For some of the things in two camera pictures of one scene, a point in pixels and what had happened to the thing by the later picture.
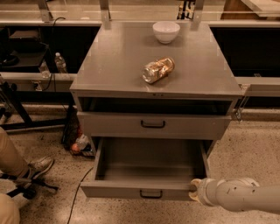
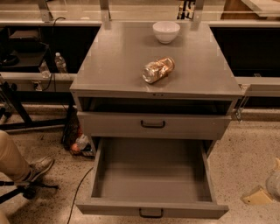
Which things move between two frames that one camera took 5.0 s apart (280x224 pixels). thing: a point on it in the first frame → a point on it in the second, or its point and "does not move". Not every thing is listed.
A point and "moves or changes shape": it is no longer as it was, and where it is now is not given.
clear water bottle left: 45,70 does not move
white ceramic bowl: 166,31 does not move
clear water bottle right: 60,63 does not move
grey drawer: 148,168 moves or changes shape
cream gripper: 205,190 → 274,184
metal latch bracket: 239,114 does not move
